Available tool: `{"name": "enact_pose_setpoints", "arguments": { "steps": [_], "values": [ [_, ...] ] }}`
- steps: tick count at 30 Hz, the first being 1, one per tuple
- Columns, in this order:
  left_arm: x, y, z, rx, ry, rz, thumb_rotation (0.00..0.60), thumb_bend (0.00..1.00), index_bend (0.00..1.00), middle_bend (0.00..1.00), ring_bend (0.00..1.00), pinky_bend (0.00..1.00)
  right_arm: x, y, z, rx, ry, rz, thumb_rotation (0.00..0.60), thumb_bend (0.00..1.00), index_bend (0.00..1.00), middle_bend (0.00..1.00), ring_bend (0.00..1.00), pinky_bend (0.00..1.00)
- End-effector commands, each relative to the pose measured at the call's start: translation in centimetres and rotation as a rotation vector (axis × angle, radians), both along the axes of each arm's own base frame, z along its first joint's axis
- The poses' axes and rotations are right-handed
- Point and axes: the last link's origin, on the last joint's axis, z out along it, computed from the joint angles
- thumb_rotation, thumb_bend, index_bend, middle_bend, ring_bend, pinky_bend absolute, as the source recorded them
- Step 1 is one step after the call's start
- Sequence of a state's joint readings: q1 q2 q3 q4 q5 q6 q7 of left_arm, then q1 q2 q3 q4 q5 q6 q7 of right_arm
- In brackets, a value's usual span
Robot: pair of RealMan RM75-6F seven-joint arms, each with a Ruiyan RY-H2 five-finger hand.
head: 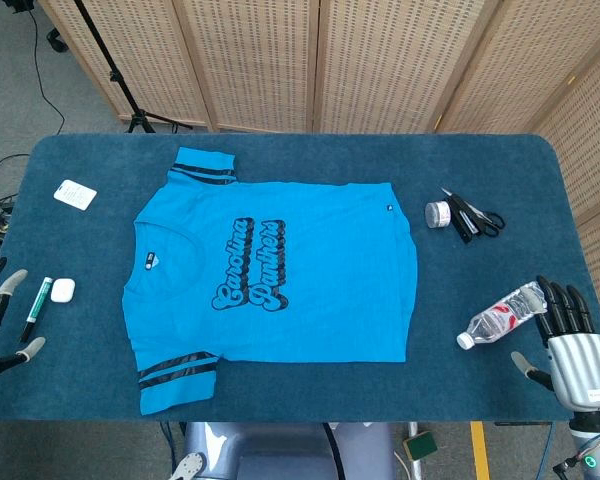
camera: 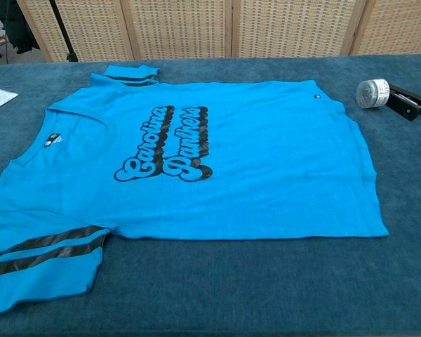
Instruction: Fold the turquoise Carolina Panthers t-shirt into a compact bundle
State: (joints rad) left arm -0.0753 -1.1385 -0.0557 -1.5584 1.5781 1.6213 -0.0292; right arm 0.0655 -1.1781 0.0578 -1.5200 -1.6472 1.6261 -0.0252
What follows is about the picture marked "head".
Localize green and white marker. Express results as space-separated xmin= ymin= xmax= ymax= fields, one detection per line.
xmin=19 ymin=276 xmax=55 ymax=344

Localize blue Carolina Panthers t-shirt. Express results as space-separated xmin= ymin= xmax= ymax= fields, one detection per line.
xmin=121 ymin=146 xmax=420 ymax=416

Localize clear plastic water bottle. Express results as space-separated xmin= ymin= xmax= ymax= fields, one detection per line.
xmin=455 ymin=281 xmax=549 ymax=350

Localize green and yellow sponge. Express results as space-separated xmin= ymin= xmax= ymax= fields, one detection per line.
xmin=402 ymin=429 xmax=439 ymax=461

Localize black tripod stand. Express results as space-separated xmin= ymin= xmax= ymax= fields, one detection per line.
xmin=72 ymin=0 xmax=194 ymax=134

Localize dark blue carpeted table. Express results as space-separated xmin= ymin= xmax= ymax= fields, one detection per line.
xmin=0 ymin=132 xmax=600 ymax=424

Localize black chair caster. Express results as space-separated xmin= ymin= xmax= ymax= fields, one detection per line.
xmin=47 ymin=27 xmax=70 ymax=54

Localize black stapler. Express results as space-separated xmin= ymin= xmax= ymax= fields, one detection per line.
xmin=447 ymin=194 xmax=481 ymax=245

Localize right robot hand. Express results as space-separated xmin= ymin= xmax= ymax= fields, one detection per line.
xmin=510 ymin=274 xmax=600 ymax=414

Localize white robot bracket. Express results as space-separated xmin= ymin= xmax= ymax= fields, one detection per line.
xmin=168 ymin=452 xmax=209 ymax=480

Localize silver metal pole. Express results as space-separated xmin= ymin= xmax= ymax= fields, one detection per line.
xmin=407 ymin=422 xmax=424 ymax=480

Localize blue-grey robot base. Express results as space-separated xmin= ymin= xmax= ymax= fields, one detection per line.
xmin=182 ymin=421 xmax=396 ymax=480

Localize white card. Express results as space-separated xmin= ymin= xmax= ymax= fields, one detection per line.
xmin=52 ymin=178 xmax=99 ymax=212

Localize white earbuds case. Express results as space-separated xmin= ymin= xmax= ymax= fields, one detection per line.
xmin=49 ymin=278 xmax=77 ymax=304

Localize black scissors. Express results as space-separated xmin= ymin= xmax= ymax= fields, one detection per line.
xmin=439 ymin=187 xmax=507 ymax=237

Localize thin black floor cable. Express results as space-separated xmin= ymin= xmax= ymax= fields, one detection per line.
xmin=24 ymin=0 xmax=67 ymax=136

